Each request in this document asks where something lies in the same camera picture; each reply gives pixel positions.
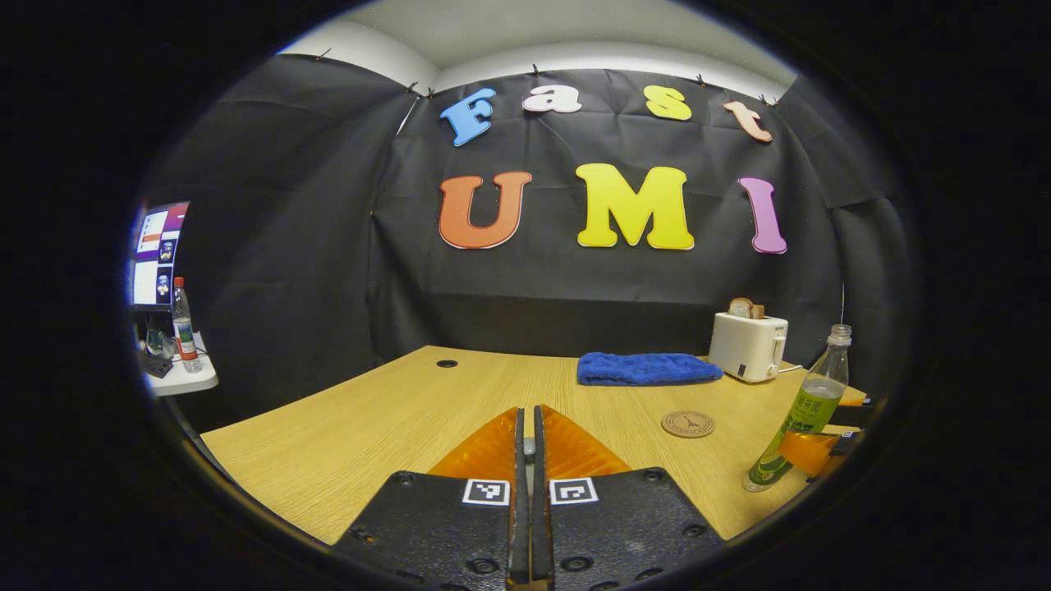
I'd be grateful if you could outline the black backdrop cloth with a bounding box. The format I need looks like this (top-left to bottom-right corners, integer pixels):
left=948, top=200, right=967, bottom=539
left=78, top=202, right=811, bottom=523
left=140, top=53, right=916, bottom=432

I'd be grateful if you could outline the white side table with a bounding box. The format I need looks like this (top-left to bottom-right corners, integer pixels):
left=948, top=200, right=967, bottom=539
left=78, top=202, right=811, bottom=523
left=140, top=332, right=220, bottom=397

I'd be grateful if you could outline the white toaster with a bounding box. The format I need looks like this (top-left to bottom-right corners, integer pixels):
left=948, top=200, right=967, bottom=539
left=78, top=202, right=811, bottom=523
left=709, top=312, right=789, bottom=384

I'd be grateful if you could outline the computer monitor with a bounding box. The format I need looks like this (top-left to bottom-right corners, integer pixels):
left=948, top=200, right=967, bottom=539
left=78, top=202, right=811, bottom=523
left=131, top=201, right=191, bottom=311

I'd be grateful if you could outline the red-capped plastic bottle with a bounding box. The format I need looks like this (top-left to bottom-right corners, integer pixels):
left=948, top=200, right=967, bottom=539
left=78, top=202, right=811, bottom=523
left=171, top=277, right=204, bottom=374

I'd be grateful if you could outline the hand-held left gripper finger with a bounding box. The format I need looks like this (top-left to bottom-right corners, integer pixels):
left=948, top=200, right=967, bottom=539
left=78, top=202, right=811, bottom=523
left=531, top=405, right=728, bottom=591
left=331, top=405, right=532, bottom=591

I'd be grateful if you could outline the round wooden coaster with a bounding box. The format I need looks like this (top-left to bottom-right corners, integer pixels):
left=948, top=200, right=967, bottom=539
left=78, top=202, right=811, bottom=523
left=661, top=410, right=716, bottom=439

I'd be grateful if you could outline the blue towel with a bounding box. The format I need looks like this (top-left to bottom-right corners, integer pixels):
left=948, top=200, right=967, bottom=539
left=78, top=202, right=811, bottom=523
left=576, top=352, right=725, bottom=387

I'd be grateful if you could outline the clear green-label water bottle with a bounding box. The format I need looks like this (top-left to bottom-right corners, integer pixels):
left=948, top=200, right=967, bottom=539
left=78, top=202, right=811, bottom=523
left=741, top=324, right=853, bottom=493

